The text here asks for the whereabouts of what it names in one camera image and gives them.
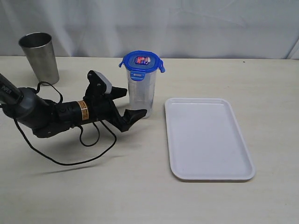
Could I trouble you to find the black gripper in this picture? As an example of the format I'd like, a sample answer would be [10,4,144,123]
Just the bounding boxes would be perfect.
[83,70,147,132]

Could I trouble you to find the clear plastic tall container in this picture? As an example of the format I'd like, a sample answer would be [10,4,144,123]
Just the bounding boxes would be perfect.
[127,70,157,119]

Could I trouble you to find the blue plastic lid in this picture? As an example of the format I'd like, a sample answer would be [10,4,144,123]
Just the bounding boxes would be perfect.
[119,50,165,81]

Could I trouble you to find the stainless steel cup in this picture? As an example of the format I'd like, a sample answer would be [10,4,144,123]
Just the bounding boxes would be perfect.
[18,32,59,84]

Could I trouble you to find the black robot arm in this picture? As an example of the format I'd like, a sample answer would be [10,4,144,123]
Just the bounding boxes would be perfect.
[0,70,147,138]

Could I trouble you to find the white rectangular tray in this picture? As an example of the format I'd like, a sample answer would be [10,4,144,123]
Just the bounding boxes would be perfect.
[164,98,256,182]

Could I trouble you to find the white curtain backdrop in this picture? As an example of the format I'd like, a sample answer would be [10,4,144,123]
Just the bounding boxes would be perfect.
[0,0,299,59]

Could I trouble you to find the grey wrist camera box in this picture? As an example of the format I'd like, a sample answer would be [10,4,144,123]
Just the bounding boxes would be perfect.
[95,71,112,94]

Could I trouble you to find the black cable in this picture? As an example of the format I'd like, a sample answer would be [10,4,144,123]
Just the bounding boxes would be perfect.
[11,80,117,167]

